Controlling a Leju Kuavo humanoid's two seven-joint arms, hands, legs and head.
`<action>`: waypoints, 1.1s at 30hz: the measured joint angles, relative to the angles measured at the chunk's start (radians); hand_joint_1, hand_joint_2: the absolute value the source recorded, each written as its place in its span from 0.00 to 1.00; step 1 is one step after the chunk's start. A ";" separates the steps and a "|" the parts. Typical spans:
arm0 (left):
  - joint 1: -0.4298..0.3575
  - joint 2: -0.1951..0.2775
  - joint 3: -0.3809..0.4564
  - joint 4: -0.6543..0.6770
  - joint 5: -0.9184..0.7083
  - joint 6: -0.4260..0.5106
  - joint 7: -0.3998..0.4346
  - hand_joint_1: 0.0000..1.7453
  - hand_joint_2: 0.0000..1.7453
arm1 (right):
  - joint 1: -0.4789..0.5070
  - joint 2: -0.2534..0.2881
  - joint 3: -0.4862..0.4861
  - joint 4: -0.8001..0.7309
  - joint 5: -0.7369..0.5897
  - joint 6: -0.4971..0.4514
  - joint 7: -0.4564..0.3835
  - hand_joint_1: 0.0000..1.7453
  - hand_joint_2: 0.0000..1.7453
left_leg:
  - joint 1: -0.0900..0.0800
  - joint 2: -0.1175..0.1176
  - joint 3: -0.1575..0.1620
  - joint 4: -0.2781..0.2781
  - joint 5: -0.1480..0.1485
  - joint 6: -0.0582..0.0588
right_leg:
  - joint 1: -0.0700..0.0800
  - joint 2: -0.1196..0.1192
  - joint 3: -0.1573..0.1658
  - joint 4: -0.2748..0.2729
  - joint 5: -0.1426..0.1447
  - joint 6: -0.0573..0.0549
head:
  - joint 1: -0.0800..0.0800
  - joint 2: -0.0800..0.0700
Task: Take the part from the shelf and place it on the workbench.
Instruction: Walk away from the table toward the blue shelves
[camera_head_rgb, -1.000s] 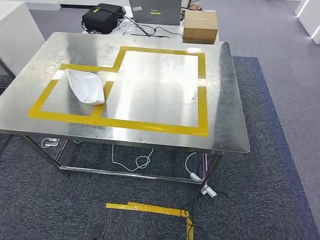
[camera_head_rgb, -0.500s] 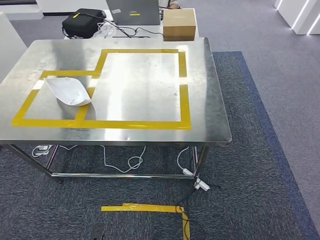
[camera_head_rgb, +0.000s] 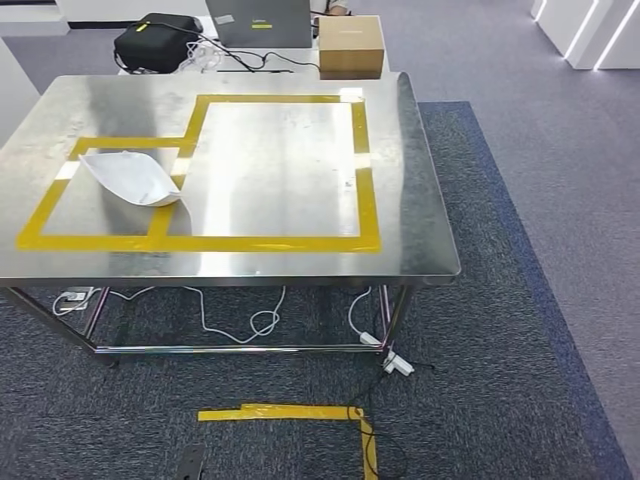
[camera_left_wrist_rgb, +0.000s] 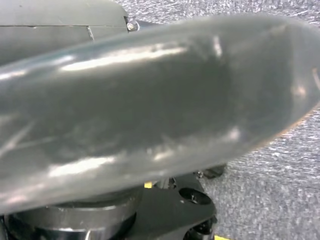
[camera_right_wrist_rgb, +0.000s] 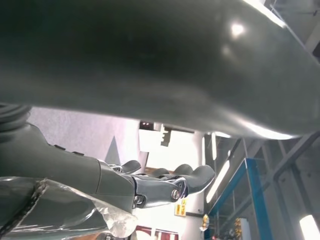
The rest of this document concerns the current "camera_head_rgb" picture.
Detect black desk cable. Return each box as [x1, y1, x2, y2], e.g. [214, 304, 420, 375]
[145, 21, 321, 74]

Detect brown cardboard box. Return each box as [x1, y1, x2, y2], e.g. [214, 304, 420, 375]
[318, 15, 386, 81]

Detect white counter with black base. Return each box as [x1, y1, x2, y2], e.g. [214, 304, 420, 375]
[0, 0, 211, 38]

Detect person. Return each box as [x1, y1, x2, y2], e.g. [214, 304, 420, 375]
[309, 0, 352, 18]

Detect grey laptop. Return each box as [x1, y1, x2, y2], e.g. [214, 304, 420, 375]
[205, 0, 313, 50]

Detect black robot foot plate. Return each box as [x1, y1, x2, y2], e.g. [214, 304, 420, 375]
[174, 443, 206, 480]

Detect black bag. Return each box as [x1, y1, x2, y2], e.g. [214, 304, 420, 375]
[113, 13, 205, 75]

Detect white cable bundle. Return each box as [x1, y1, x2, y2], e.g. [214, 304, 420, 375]
[177, 36, 224, 73]

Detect white power strip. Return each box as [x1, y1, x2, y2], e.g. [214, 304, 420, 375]
[52, 286, 95, 317]
[359, 331, 415, 378]

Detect yellow floor tape outline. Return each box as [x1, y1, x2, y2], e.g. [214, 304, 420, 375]
[197, 402, 380, 480]

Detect white plastic car part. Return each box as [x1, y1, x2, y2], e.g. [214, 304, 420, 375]
[78, 150, 182, 208]

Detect stainless steel workbench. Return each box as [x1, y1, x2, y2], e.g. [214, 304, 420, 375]
[0, 71, 462, 369]

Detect white floor cable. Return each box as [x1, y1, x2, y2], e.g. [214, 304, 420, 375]
[347, 286, 381, 346]
[92, 284, 287, 346]

